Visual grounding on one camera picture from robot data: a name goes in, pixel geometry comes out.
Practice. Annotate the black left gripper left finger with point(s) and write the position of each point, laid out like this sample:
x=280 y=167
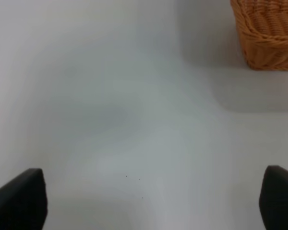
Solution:
x=24 y=202

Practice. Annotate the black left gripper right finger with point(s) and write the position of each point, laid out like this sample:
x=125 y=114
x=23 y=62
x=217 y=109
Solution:
x=273 y=200

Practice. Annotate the woven wicker basket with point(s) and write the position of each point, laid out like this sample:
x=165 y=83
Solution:
x=262 y=27

